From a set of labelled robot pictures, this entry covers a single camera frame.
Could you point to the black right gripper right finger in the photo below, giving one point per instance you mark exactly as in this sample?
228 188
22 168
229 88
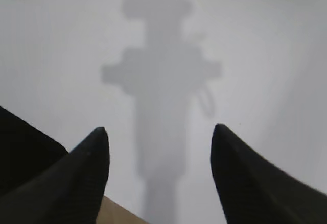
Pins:
253 190

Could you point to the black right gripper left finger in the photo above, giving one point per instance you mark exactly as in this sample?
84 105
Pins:
70 191

